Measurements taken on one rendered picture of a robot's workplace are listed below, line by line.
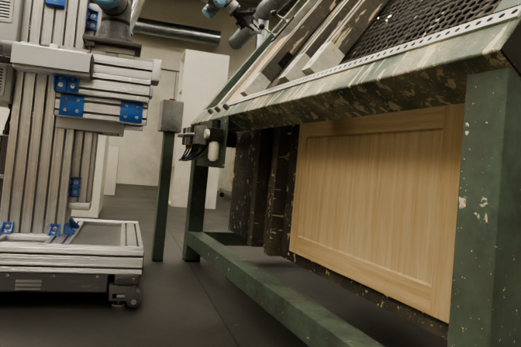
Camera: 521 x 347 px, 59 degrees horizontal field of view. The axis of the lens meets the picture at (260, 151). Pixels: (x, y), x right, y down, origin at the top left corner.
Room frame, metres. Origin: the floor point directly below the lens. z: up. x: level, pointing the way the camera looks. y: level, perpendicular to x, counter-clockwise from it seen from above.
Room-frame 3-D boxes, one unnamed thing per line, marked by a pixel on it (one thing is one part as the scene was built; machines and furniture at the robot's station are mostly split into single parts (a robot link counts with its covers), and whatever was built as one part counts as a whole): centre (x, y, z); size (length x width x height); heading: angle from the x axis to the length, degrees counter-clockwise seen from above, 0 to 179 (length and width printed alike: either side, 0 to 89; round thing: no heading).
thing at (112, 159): (6.98, 2.45, 0.36); 0.58 x 0.45 x 0.72; 106
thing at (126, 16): (1.88, 0.65, 1.20); 0.13 x 0.12 x 0.14; 3
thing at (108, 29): (1.89, 0.65, 1.09); 0.15 x 0.15 x 0.10
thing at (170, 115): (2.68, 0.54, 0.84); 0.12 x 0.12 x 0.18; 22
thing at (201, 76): (6.29, 0.89, 1.03); 0.60 x 0.58 x 2.05; 16
